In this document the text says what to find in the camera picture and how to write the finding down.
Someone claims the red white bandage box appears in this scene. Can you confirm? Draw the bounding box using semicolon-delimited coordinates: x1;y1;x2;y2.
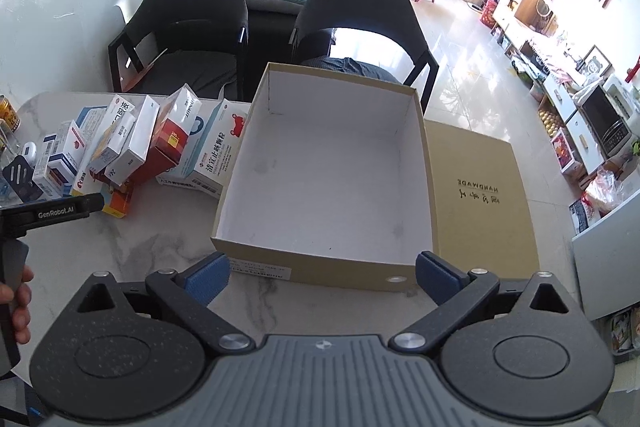
128;84;202;185

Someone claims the blue mask box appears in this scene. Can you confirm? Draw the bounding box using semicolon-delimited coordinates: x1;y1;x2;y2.
101;184;134;219

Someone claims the person's left hand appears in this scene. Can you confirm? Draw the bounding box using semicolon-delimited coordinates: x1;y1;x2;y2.
0;265;34;345

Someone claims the black metal phone stand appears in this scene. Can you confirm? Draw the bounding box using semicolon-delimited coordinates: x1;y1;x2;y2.
2;155;43;204

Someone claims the small white blue medicine box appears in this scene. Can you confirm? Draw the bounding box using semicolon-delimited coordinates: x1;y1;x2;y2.
32;120;87;199

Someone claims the white digital thermometer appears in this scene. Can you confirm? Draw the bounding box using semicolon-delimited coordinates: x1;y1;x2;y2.
22;142;37;167

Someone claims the gold drink can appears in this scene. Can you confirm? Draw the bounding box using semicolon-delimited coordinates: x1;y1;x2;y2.
0;94;21;132

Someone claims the tan shoe box lid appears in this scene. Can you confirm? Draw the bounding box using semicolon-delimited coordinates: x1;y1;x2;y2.
416;120;539;296

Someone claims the white box marked 24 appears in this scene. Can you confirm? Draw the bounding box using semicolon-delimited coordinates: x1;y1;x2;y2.
104;95;160;186

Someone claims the teal white bear medicine box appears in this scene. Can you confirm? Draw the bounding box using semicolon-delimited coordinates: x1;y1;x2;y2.
183;98;248;198

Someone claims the black microwave oven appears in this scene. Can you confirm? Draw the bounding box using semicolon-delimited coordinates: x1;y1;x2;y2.
580;84;631;158

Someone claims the black dining chair left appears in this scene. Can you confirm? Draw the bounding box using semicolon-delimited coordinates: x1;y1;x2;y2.
107;0;248;102

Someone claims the black dining chair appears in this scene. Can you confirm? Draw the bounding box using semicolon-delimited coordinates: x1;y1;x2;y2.
290;0;439;108
107;0;248;102

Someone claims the tan cardboard shoe box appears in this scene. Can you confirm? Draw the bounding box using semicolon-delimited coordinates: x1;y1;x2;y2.
212;63;435;291

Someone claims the black dining chair right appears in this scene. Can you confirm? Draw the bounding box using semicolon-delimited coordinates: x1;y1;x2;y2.
290;0;439;108

